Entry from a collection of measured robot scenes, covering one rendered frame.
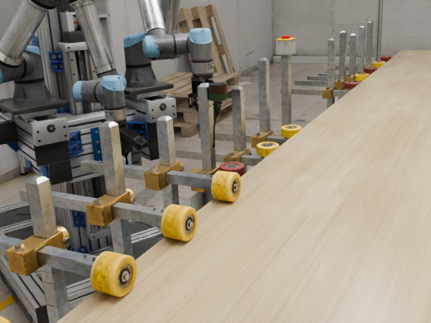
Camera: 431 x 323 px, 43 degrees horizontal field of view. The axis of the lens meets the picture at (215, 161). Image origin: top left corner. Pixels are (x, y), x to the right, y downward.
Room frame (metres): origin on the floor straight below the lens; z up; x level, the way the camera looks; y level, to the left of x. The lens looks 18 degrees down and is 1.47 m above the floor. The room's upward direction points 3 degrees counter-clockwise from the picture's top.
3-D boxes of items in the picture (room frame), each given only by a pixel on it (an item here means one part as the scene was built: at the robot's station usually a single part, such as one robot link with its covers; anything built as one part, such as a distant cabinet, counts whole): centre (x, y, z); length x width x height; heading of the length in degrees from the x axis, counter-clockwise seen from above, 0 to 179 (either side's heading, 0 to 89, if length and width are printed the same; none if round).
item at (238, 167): (1.64, -0.05, 0.85); 0.08 x 0.08 x 0.11
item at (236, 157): (1.93, -0.08, 0.84); 0.13 x 0.06 x 0.05; 152
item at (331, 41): (3.05, -0.68, 0.90); 0.03 x 0.03 x 0.48; 62
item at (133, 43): (2.47, 0.32, 1.21); 0.13 x 0.12 x 0.14; 105
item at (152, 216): (1.27, 0.31, 0.95); 0.50 x 0.04 x 0.04; 62
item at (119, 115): (1.85, 0.34, 1.05); 0.08 x 0.08 x 0.05
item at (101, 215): (1.27, 0.27, 0.95); 0.13 x 0.06 x 0.05; 152
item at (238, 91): (1.95, -0.10, 0.87); 0.03 x 0.03 x 0.48; 62
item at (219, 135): (2.17, -0.13, 0.84); 0.43 x 0.03 x 0.04; 62
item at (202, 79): (1.88, 0.03, 1.11); 0.09 x 0.08 x 0.12; 152
